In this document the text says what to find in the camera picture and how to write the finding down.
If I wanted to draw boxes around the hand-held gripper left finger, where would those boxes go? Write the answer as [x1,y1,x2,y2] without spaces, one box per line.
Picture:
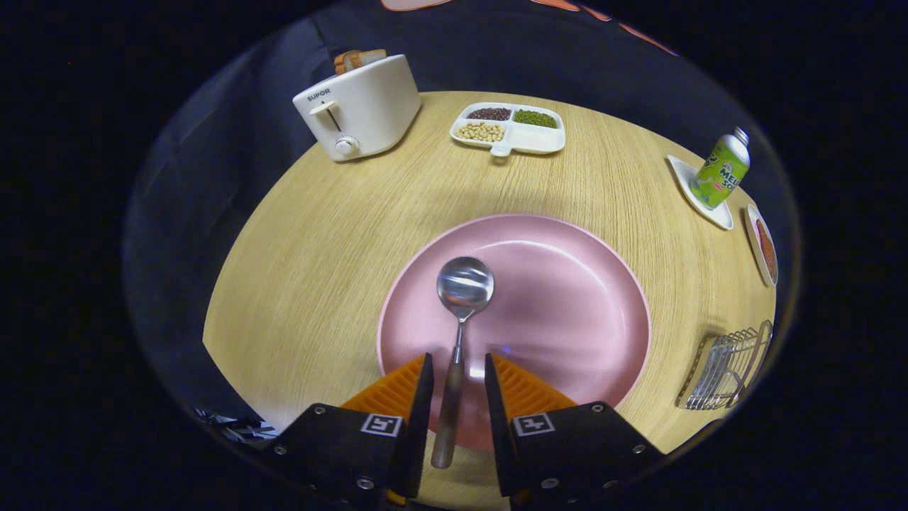
[264,353,435,506]

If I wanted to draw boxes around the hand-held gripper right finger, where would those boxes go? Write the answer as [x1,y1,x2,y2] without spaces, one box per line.
[485,353,664,506]

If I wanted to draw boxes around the pink round plate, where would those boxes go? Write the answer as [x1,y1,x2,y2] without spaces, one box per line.
[377,214,652,452]

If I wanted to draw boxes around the black white striped object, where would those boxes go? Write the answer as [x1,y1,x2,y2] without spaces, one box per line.
[195,408,279,442]

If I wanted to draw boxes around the perforated metal tray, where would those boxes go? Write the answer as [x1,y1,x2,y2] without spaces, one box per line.
[675,320,774,412]

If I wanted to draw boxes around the white divided snack tray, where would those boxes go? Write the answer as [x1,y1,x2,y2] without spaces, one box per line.
[450,102,566,158]

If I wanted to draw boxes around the pile of yellow soybeans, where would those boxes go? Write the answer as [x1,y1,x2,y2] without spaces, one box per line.
[456,121,506,143]

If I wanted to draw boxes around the white square coaster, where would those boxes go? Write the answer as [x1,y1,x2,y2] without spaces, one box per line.
[667,155,734,231]

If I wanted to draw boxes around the white oval plate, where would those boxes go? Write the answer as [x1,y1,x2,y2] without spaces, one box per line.
[744,204,780,287]

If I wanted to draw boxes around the red brown meat slab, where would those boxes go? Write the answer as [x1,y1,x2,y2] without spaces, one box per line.
[755,219,777,268]

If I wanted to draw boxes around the white toaster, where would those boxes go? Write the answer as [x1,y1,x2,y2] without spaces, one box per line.
[292,54,423,163]

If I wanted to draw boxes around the green label aluminium bottle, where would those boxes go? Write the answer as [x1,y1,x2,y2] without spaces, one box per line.
[690,126,751,210]

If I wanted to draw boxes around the toast bread slices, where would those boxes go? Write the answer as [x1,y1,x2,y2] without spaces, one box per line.
[333,49,388,75]

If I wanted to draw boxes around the wooden handle metal spoon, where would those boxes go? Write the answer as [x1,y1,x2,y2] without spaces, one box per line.
[431,256,495,470]

